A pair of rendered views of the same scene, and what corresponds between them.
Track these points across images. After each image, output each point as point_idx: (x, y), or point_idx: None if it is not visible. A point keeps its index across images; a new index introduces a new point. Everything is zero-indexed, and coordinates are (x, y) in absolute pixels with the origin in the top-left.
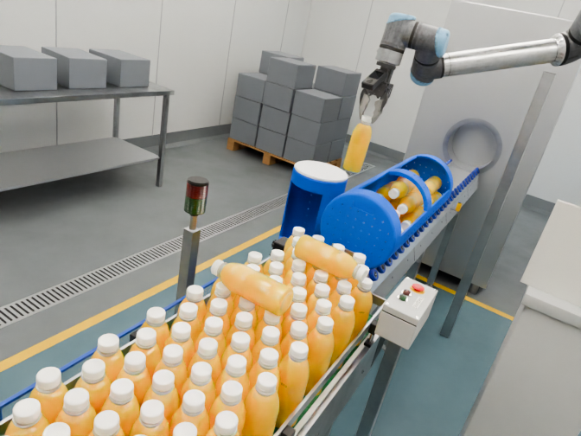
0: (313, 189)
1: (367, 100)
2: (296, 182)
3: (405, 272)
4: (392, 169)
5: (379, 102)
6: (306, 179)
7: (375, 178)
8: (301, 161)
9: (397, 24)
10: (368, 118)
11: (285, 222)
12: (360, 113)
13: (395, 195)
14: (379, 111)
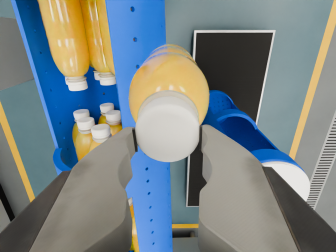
0: (255, 153)
1: (217, 203)
2: (283, 154)
3: None
4: (127, 185)
5: (75, 226)
6: (273, 157)
7: (119, 100)
8: (305, 200)
9: None
10: (144, 110)
11: (262, 143)
12: (212, 128)
13: (95, 127)
14: (79, 166)
